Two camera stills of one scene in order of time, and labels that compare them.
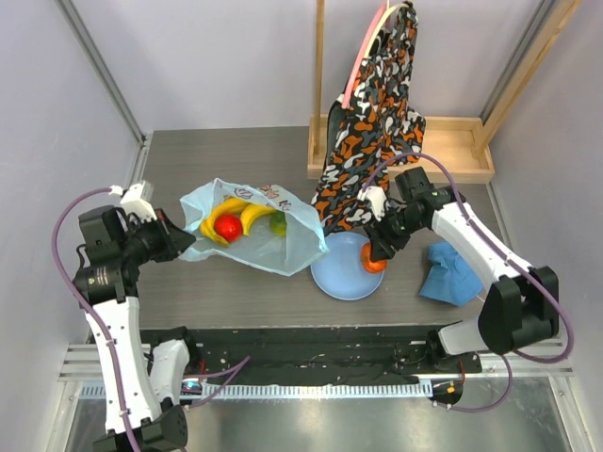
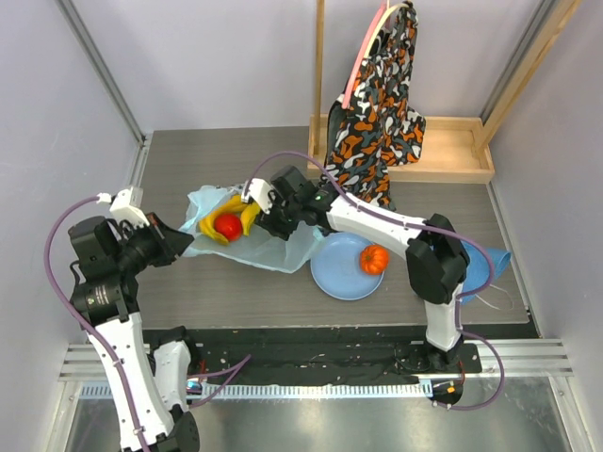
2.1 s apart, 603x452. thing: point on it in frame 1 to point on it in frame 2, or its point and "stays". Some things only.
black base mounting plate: [310, 354] stays
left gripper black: [173, 241] stays
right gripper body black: [385, 237] to [276, 218]
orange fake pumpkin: [370, 266] stays
